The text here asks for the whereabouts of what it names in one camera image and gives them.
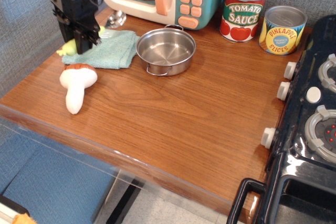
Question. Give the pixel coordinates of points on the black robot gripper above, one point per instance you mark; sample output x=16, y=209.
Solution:
x=76, y=19

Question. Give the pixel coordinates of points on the yellow-handled metal spoon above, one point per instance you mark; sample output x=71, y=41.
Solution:
x=115, y=20

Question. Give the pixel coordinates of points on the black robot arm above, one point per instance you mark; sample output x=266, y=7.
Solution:
x=76, y=19

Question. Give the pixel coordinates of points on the light blue folded cloth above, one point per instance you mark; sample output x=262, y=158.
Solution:
x=115, y=52

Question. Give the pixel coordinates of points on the white plush mushroom toy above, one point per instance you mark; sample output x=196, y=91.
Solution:
x=76, y=78

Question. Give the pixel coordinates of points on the small stainless steel pot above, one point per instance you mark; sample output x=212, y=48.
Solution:
x=166, y=51

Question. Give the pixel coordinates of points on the tomato sauce can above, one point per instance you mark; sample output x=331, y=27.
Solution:
x=240, y=19

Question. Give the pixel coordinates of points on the orange fuzzy object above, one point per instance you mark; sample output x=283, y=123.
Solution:
x=23, y=219

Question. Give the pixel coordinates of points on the pineapple slices can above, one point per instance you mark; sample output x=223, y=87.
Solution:
x=282, y=29

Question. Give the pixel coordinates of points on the middle white stove knob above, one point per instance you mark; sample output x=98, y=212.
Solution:
x=283, y=90

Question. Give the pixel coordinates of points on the white stove knob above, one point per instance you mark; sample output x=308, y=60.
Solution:
x=290, y=70
x=283, y=90
x=267, y=137

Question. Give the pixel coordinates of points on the upper white stove knob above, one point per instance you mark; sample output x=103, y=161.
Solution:
x=290, y=70

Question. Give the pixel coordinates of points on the lower white stove knob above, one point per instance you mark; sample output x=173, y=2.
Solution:
x=267, y=137

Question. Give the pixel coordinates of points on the black toy stove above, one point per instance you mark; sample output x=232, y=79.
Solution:
x=300, y=171

